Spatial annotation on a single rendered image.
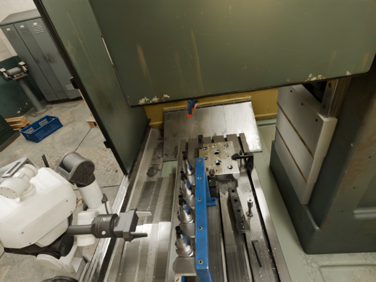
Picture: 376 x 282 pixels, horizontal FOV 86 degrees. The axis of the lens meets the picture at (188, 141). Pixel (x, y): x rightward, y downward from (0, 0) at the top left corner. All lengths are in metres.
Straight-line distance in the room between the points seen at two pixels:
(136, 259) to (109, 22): 1.14
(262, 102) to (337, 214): 1.37
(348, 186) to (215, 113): 1.38
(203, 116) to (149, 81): 1.50
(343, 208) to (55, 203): 1.16
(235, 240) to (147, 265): 0.50
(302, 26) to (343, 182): 0.59
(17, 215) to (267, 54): 0.94
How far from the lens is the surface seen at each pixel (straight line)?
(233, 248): 1.06
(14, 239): 0.99
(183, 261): 0.71
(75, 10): 1.47
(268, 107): 2.25
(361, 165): 0.90
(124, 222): 0.86
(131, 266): 1.34
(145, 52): 0.56
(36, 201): 0.96
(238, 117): 2.04
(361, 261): 1.49
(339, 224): 1.19
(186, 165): 0.87
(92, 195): 1.13
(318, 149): 0.94
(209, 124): 1.99
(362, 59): 0.69
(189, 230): 0.75
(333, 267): 1.46
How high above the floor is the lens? 1.87
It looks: 37 degrees down
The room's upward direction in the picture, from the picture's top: 12 degrees counter-clockwise
